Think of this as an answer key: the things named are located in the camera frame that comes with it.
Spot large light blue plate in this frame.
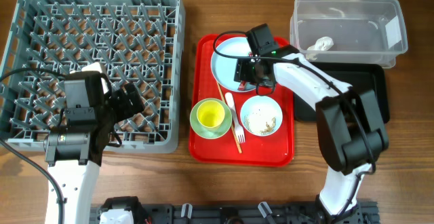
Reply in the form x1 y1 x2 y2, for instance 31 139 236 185
211 37 256 92

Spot clear plastic bin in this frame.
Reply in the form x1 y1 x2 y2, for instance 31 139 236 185
290 0 408 69

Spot grey dishwasher rack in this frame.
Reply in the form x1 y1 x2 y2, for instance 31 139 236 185
1 0 185 153

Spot red snack wrapper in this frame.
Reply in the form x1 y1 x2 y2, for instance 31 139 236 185
238 81 247 91

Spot rice and food scraps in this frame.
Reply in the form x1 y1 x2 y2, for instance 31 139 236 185
244 113 276 136

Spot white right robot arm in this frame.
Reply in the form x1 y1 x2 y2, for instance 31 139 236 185
234 45 389 223

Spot wooden chopstick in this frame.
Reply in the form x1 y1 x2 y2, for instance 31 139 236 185
216 82 242 153

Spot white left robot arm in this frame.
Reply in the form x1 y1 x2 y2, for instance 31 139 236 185
44 83 144 223

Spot yellow plastic cup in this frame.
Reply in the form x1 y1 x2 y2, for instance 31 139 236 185
197 100 225 130

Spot white plastic fork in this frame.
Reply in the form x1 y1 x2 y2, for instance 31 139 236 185
224 92 245 143

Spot small light blue bowl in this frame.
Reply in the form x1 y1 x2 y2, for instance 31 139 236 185
240 96 283 136

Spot white napkin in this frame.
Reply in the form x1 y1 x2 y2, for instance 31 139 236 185
306 37 334 61

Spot green saucer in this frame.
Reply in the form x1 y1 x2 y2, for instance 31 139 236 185
190 98 232 139

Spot black waste tray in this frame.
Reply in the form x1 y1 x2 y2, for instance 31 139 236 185
294 62 390 124

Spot red plastic tray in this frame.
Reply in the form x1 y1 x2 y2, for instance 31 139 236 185
189 34 294 167

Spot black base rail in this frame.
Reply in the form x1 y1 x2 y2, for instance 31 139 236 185
89 201 380 224

